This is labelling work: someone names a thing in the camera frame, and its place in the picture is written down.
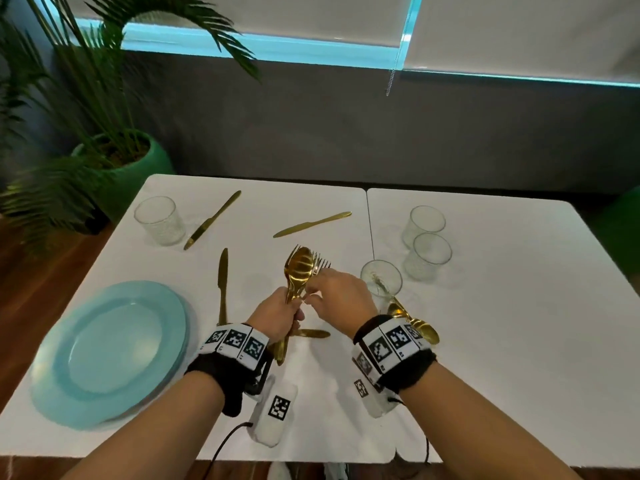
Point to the white roller blind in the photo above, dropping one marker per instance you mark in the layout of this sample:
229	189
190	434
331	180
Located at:
525	29
275	14

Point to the cyan lit window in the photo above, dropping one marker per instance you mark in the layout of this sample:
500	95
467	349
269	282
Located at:
300	54

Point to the person's left forearm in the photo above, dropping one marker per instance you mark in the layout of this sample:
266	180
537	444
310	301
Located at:
160	434

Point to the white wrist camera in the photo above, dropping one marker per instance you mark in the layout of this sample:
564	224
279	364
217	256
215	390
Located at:
272	414
375	402

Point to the gold knife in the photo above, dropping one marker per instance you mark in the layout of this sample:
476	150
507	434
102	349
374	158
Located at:
212	219
312	223
312	333
223	284

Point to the person's right hand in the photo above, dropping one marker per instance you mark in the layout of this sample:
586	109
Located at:
345	302

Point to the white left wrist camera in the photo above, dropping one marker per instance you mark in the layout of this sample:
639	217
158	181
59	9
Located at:
272	414

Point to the black marker wristband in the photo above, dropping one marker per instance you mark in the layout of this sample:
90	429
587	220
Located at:
405	369
225	359

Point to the person's left hand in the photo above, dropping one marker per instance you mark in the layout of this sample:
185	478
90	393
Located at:
275	314

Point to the green plant pot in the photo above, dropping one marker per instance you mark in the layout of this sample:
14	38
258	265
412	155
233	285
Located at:
135	174

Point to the black left marker wristband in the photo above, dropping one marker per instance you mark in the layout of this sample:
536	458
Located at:
225	359

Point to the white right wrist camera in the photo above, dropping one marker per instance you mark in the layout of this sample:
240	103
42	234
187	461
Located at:
375	402

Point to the black right marker wristband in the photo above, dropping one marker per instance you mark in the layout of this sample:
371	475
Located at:
405	369

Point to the white sneaker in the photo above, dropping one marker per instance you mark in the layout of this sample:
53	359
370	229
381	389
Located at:
282	472
336	472

